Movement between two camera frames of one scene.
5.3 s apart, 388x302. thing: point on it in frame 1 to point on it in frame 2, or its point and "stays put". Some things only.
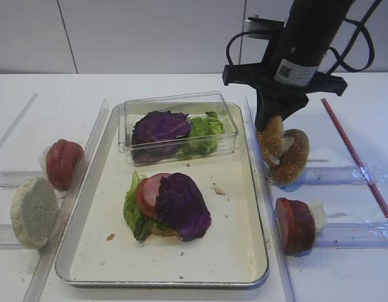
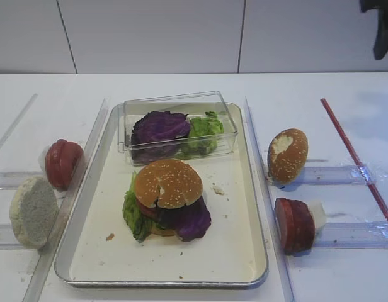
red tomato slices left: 63,158 stays put
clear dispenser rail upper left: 11,180 stays put
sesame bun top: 271,140 to 167,184
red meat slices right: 296,226 stays put
